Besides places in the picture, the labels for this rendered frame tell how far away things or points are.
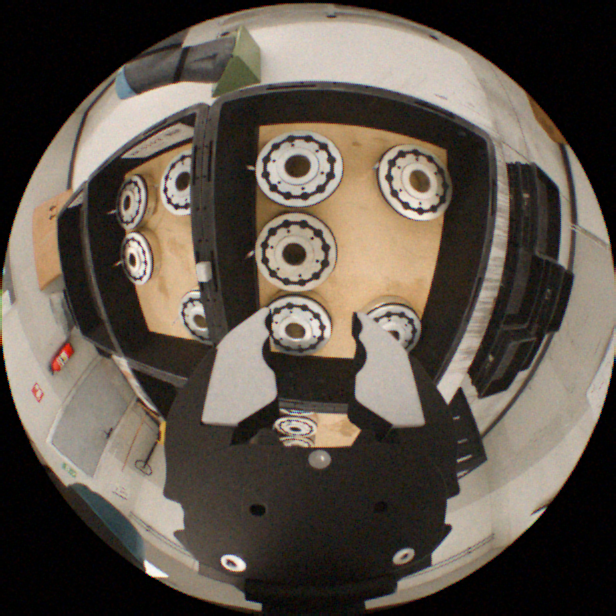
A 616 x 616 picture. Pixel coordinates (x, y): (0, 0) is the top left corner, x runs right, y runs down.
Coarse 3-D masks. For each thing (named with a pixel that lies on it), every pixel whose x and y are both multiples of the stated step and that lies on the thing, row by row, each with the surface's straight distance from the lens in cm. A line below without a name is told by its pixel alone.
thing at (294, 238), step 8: (280, 240) 26; (288, 240) 25; (296, 240) 25; (304, 240) 25; (280, 248) 26; (304, 248) 25; (312, 248) 25; (280, 256) 26; (312, 256) 25; (280, 264) 26; (288, 264) 26; (304, 264) 26; (288, 272) 27; (296, 272) 26
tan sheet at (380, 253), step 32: (288, 128) 31; (320, 128) 30; (352, 128) 30; (352, 160) 29; (256, 192) 30; (352, 192) 28; (256, 224) 30; (352, 224) 28; (384, 224) 29; (416, 224) 31; (352, 256) 29; (384, 256) 30; (416, 256) 32; (320, 288) 31; (352, 288) 31; (384, 288) 32; (416, 288) 33; (320, 352) 37; (352, 352) 37
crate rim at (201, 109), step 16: (176, 112) 28; (192, 112) 26; (208, 112) 24; (160, 128) 29; (128, 144) 34; (192, 144) 24; (112, 160) 37; (192, 160) 23; (192, 176) 23; (192, 192) 22; (192, 208) 22; (192, 224) 23; (192, 240) 23; (96, 288) 46; (208, 288) 24; (208, 304) 25; (208, 320) 26; (144, 368) 47; (160, 368) 42
